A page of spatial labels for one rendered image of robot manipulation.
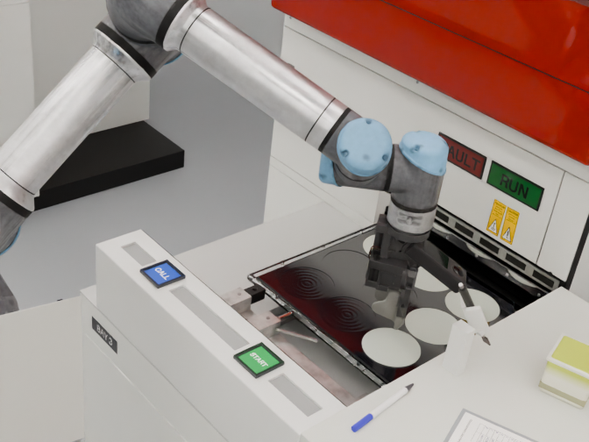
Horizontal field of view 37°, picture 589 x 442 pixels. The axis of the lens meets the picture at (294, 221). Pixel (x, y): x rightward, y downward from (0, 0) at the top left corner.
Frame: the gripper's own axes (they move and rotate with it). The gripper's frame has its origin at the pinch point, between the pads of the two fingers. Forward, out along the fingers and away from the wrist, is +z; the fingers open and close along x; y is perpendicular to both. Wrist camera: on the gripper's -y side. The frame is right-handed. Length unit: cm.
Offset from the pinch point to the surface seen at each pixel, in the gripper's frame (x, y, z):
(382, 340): 4.3, 2.4, 1.2
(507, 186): -23.7, -13.4, -17.9
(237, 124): -239, 94, 92
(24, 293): -89, 122, 91
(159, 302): 15.2, 38.6, -4.8
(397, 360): 8.5, -0.8, 1.2
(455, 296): -13.3, -8.6, 1.3
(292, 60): -60, 36, -19
